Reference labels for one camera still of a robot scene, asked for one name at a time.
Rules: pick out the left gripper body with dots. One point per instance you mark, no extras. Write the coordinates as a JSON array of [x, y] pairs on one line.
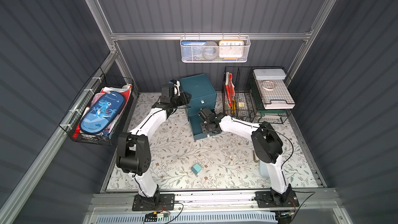
[[181, 97]]

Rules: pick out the black wall wire basket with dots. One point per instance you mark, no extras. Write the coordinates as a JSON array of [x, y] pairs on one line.
[[100, 83]]

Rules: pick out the yellow alarm clock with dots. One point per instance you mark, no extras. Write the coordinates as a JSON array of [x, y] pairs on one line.
[[231, 49]]

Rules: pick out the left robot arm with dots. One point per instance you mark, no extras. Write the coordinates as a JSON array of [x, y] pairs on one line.
[[133, 150]]

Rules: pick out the checkered notebook tray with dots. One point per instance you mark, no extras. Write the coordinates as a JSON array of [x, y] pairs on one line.
[[278, 99]]

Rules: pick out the blue plug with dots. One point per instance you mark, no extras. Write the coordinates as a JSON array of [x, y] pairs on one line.
[[196, 169]]

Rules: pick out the teal drawer cabinet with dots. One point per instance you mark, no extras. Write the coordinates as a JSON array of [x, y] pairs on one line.
[[203, 95]]

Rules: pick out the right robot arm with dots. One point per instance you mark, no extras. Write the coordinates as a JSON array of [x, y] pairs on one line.
[[267, 144]]

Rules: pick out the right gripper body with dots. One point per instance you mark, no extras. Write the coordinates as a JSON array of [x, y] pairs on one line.
[[206, 127]]

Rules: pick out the white box on organizer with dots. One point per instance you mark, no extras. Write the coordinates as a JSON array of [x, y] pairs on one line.
[[269, 74]]

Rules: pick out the blue dinosaur pencil case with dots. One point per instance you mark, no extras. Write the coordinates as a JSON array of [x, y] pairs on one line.
[[102, 113]]

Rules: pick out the grey tape roll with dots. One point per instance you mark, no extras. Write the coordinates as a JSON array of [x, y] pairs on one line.
[[210, 50]]

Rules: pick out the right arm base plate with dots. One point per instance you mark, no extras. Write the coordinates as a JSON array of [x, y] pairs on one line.
[[269, 199]]

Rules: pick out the black wire desk organizer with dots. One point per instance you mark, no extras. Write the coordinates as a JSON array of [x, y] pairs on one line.
[[246, 91]]

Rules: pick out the blue box in basket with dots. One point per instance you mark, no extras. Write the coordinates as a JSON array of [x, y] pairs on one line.
[[192, 51]]

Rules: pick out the clear tape roll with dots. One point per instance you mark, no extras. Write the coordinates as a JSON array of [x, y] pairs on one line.
[[268, 85]]

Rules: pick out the white hanging wire basket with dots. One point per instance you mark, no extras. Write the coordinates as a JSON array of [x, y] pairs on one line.
[[217, 39]]

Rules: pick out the yellow utility knife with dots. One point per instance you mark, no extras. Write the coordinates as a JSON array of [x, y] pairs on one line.
[[233, 107]]

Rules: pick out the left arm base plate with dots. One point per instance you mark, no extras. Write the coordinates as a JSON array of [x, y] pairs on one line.
[[158, 202]]

